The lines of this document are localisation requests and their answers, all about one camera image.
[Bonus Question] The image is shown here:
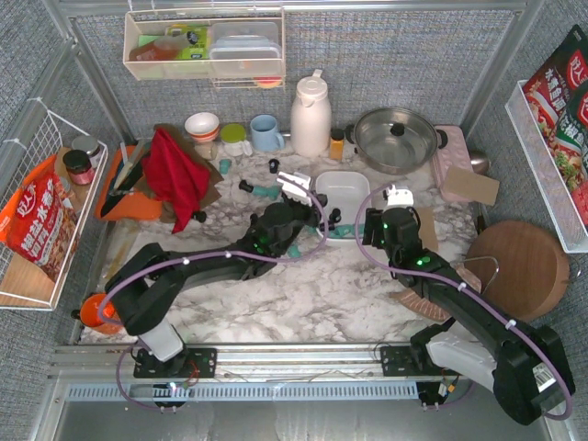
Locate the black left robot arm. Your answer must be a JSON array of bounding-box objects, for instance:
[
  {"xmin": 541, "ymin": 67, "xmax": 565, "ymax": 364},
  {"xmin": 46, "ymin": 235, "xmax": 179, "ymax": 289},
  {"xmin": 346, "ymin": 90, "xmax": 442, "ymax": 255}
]
[{"xmin": 106, "ymin": 194, "xmax": 328, "ymax": 363}]

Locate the red seasoning packet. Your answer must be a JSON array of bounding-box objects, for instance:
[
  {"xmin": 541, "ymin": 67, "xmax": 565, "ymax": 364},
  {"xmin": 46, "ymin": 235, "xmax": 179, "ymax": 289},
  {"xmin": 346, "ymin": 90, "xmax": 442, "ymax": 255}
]
[{"xmin": 523, "ymin": 25, "xmax": 587, "ymax": 223}]

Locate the brown cardboard on tray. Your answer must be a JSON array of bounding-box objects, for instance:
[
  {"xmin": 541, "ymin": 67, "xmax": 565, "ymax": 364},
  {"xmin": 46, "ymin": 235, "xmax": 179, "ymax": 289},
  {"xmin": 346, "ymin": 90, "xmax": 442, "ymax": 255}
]
[{"xmin": 442, "ymin": 165, "xmax": 500, "ymax": 206}]

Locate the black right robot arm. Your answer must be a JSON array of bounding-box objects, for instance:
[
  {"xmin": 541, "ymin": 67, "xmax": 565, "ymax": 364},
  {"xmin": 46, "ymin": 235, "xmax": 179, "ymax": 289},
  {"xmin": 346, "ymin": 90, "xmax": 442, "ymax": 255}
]
[{"xmin": 356, "ymin": 207, "xmax": 575, "ymax": 425}]

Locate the orange snack bag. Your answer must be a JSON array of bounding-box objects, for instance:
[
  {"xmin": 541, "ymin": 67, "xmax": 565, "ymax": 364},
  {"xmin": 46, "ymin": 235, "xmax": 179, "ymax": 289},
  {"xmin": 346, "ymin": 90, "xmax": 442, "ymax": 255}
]
[{"xmin": 1, "ymin": 155, "xmax": 77, "ymax": 282}]

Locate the pink egg tray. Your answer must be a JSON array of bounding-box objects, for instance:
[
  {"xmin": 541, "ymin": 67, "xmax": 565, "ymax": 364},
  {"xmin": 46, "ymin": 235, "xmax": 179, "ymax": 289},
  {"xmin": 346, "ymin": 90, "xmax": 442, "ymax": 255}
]
[{"xmin": 432, "ymin": 125, "xmax": 473, "ymax": 203}]

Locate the clear plastic food container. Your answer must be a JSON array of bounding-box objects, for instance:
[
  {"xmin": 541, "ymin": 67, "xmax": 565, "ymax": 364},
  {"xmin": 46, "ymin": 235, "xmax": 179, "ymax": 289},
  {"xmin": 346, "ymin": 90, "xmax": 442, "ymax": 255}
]
[{"xmin": 209, "ymin": 21, "xmax": 282, "ymax": 78}]

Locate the black coffee capsule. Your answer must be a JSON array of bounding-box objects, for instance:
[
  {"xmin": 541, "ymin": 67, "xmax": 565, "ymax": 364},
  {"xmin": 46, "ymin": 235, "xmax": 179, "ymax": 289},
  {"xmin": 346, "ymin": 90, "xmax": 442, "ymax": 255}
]
[
  {"xmin": 329, "ymin": 208, "xmax": 341, "ymax": 223},
  {"xmin": 268, "ymin": 158, "xmax": 280, "ymax": 175},
  {"xmin": 238, "ymin": 180, "xmax": 254, "ymax": 193}
]

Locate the silver lid jar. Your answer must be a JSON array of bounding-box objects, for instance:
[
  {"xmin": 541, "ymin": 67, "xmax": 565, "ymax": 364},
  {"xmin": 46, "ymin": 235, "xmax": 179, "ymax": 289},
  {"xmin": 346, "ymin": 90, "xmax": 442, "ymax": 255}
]
[{"xmin": 72, "ymin": 135, "xmax": 101, "ymax": 161}]

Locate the white right wall basket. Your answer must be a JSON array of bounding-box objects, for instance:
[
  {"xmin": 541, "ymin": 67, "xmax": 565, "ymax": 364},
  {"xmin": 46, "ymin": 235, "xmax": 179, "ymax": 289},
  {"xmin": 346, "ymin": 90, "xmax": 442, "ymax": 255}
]
[{"xmin": 504, "ymin": 80, "xmax": 587, "ymax": 254}]

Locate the green lid glass jar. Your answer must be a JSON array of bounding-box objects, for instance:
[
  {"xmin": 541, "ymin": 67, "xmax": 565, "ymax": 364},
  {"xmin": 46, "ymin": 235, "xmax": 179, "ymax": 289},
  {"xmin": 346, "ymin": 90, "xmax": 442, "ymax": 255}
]
[{"xmin": 220, "ymin": 123, "xmax": 253, "ymax": 157}]

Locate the orange tray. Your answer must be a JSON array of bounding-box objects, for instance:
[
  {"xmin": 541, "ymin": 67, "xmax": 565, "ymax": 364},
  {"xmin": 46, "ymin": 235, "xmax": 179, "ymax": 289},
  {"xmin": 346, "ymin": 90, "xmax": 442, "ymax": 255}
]
[{"xmin": 94, "ymin": 150, "xmax": 163, "ymax": 221}]

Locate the steel pot with lid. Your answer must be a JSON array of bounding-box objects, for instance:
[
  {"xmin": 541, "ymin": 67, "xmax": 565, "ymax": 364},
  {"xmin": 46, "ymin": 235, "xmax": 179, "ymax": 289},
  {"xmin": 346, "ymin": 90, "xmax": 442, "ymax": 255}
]
[{"xmin": 345, "ymin": 107, "xmax": 448, "ymax": 175}]

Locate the white wall-mounted basket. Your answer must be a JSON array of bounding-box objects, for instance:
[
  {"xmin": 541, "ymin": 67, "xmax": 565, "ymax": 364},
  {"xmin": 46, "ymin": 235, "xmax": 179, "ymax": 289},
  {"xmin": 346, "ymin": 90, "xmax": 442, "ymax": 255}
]
[{"xmin": 123, "ymin": 7, "xmax": 286, "ymax": 87}]

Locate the light blue mug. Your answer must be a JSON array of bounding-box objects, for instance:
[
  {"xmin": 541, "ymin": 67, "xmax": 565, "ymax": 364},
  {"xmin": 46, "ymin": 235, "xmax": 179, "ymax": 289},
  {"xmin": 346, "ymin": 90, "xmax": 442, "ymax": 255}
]
[{"xmin": 250, "ymin": 115, "xmax": 285, "ymax": 153}]

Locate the white bowl with stripes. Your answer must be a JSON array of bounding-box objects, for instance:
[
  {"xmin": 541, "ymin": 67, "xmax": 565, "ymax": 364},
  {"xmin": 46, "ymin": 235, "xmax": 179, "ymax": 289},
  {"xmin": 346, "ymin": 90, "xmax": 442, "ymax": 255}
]
[{"xmin": 184, "ymin": 112, "xmax": 220, "ymax": 141}]

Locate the round wooden board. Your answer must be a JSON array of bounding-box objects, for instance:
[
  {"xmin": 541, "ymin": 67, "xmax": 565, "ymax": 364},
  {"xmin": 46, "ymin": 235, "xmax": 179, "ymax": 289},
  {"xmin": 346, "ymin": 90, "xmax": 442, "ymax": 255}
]
[{"xmin": 465, "ymin": 220, "xmax": 570, "ymax": 322}]

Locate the red lid jar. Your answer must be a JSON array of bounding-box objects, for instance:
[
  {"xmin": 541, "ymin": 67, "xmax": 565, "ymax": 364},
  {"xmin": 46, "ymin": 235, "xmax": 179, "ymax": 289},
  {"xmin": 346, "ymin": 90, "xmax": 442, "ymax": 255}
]
[{"xmin": 62, "ymin": 150, "xmax": 95, "ymax": 186}]

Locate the white rectangular storage basket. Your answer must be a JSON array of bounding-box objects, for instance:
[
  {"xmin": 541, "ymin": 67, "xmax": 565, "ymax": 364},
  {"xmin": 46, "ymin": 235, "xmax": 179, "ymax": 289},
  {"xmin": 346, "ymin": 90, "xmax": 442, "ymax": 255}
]
[{"xmin": 314, "ymin": 171, "xmax": 371, "ymax": 246}]

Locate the orange ball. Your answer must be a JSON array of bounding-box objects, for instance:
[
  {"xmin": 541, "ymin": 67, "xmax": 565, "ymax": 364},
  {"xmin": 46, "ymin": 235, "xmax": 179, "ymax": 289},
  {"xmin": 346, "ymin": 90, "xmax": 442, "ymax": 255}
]
[{"xmin": 79, "ymin": 293, "xmax": 122, "ymax": 335}]

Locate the brown cardboard square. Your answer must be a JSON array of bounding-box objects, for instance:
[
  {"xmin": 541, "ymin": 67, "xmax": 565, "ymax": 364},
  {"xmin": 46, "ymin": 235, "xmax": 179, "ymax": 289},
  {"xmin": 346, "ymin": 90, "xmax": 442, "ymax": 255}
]
[{"xmin": 416, "ymin": 208, "xmax": 438, "ymax": 252}]

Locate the white wire side basket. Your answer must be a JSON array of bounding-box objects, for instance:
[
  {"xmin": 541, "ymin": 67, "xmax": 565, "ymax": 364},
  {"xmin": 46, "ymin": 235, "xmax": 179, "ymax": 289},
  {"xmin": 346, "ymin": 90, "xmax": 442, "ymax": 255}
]
[{"xmin": 1, "ymin": 97, "xmax": 108, "ymax": 311}]

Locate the orange spice bottle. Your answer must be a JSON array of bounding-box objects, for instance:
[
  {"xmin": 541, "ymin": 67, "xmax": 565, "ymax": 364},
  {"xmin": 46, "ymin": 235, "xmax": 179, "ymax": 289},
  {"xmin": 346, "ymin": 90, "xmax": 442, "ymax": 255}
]
[{"xmin": 329, "ymin": 129, "xmax": 345, "ymax": 161}]

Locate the red cloth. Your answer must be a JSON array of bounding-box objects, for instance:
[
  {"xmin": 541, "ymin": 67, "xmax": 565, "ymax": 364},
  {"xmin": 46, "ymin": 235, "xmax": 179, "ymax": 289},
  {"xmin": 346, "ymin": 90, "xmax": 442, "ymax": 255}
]
[{"xmin": 141, "ymin": 124, "xmax": 210, "ymax": 233}]

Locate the striped pink knit cloth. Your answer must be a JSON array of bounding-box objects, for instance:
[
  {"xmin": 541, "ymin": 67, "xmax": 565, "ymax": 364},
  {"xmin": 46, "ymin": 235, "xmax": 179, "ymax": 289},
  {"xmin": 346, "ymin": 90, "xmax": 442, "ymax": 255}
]
[{"xmin": 388, "ymin": 266, "xmax": 483, "ymax": 322}]

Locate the white thermos jug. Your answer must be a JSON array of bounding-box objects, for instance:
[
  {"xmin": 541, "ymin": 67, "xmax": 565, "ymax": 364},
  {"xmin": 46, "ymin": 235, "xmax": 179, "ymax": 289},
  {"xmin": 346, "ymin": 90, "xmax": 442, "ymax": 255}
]
[{"xmin": 290, "ymin": 69, "xmax": 332, "ymax": 158}]

